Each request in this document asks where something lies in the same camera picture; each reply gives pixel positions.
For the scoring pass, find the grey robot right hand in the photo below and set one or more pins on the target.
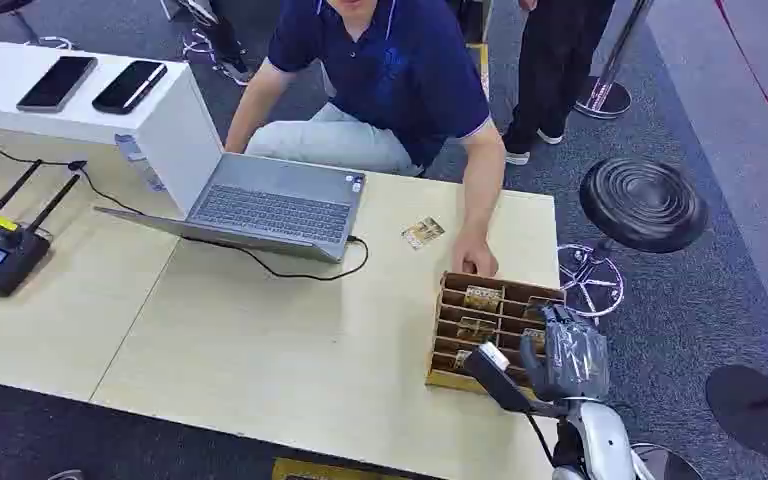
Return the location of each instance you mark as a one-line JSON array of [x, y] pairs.
[[576, 364]]

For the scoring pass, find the person's left hand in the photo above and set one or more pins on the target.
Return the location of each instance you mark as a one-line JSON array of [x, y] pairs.
[[473, 257]]

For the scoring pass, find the wooden card box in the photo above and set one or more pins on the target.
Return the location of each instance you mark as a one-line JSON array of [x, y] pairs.
[[447, 381]]

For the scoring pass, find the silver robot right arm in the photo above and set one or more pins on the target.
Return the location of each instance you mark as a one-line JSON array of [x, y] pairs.
[[599, 437]]

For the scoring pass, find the black round stool chrome base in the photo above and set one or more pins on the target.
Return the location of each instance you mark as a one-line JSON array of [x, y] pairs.
[[642, 202]]

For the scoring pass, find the seated person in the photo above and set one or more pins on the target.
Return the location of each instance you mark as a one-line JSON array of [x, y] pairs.
[[390, 73]]

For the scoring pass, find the grey laptop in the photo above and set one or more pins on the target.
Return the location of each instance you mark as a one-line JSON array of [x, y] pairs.
[[271, 212]]

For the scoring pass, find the standing person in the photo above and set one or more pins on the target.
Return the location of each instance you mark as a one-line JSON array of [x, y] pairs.
[[556, 60]]

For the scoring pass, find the white cabinet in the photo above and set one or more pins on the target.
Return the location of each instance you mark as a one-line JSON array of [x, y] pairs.
[[172, 142]]

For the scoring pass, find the person's legs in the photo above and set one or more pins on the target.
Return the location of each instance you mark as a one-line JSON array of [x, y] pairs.
[[225, 40]]

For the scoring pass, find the sticker on cabinet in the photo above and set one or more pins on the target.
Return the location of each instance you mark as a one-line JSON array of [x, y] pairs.
[[139, 162]]

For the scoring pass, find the black remote controller with antennas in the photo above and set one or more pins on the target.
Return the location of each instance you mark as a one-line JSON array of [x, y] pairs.
[[0, 255]]

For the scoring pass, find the black wrist camera pale box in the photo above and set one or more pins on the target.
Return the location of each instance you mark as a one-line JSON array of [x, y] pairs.
[[498, 383]]

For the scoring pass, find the chrome stanchion post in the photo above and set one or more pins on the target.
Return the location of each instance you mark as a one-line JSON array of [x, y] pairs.
[[612, 66]]

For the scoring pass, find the black smartphone grey frame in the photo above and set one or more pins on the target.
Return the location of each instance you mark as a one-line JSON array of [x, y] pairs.
[[57, 83]]

